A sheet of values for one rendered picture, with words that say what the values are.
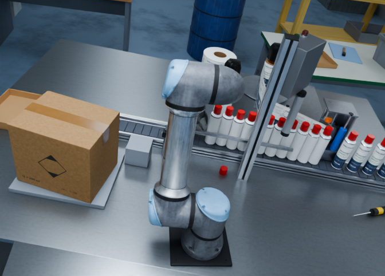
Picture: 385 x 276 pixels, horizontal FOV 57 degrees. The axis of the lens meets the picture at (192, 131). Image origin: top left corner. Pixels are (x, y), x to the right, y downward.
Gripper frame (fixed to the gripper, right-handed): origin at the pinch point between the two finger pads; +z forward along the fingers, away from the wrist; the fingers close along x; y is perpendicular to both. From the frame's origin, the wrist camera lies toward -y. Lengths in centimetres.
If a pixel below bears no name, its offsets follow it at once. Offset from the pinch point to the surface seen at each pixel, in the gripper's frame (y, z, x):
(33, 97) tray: 13, -35, 79
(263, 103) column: -16.2, -17.4, -31.2
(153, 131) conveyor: 0.2, -6.6, 22.6
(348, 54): 164, 69, -95
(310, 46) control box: -13, -33, -51
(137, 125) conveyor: 2.0, -10.8, 29.8
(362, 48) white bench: 189, 80, -111
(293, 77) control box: -17, -25, -44
